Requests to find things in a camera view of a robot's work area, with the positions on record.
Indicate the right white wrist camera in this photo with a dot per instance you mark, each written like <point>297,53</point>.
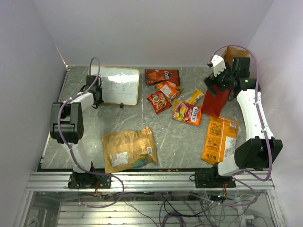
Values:
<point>218,65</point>

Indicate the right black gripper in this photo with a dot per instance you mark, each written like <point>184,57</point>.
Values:
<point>211,80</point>

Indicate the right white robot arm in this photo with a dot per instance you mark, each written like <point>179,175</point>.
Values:
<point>261,148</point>

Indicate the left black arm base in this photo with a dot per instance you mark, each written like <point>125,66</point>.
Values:
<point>90,179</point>

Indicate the yellow snack bar packet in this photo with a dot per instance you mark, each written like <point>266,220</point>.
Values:
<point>195,97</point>

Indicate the large gold brown snack bag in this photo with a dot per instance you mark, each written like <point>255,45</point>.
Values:
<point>128,149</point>

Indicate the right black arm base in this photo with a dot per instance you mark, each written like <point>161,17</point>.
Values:
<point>210,178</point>

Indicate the red cookie snack packet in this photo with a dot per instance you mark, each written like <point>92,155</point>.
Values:
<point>159,102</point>

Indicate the large orange cracker bag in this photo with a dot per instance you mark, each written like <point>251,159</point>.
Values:
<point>220,140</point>

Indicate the Fox's candy bag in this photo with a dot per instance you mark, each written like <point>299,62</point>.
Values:
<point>186,112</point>

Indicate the orange snack packet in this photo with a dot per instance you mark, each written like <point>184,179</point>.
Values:
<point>169,89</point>

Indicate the red brown paper bag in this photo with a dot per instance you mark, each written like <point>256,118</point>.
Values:
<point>215,99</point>

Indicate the yellow framed whiteboard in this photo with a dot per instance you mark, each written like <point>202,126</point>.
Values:
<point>119,85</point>

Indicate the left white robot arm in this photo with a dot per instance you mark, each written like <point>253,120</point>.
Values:
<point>67,125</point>

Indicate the red Doritos chip bag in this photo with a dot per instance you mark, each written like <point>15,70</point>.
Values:
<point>156,76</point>

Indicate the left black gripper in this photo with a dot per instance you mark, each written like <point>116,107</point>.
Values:
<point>101,100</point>

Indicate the aluminium frame rail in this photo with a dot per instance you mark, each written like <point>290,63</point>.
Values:
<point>136,182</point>

